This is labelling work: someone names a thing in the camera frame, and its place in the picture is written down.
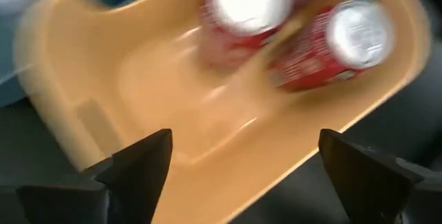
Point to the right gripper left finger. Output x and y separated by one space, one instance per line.
127 189

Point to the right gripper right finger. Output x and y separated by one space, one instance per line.
373 189

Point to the yellow plastic bin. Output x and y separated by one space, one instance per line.
172 113

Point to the red cola can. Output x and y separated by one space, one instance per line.
321 54
241 6

